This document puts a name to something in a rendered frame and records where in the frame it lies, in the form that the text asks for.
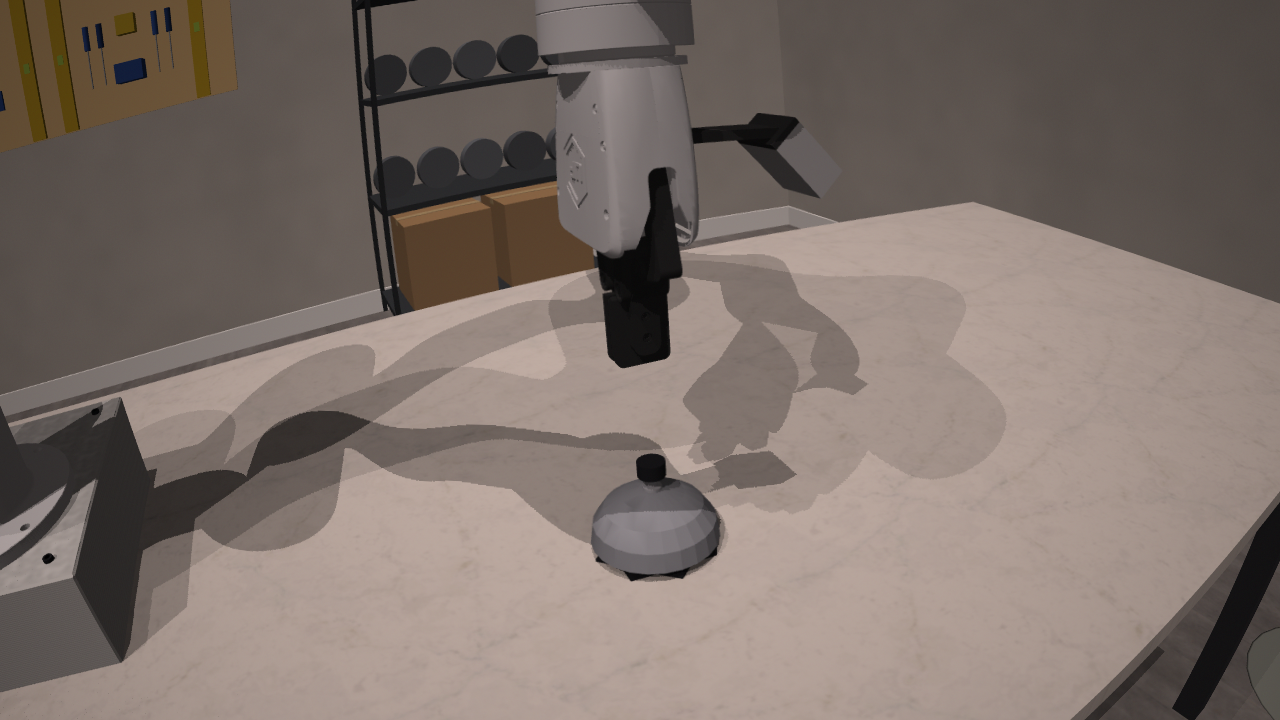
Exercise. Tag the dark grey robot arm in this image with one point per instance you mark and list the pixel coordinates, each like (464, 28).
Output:
(36, 488)

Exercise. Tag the grey desk bell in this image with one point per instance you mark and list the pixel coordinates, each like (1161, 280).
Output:
(648, 528)

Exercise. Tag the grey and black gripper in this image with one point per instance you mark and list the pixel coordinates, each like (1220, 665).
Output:
(617, 123)

